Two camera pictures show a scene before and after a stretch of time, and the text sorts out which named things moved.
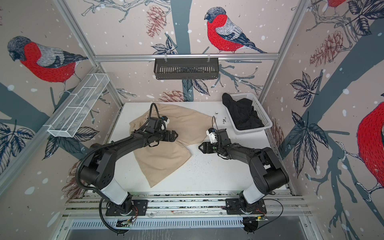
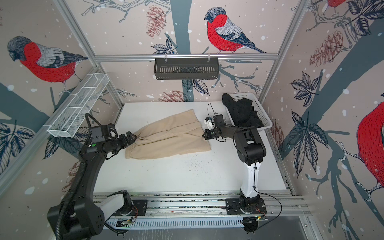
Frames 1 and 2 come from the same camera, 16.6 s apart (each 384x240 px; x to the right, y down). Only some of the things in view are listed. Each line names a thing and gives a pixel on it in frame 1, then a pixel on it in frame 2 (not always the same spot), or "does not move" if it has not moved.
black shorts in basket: [243, 115] does not move
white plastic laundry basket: [262, 113] does not move
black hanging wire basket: [186, 68] does not move
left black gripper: [173, 137] -> [125, 142]
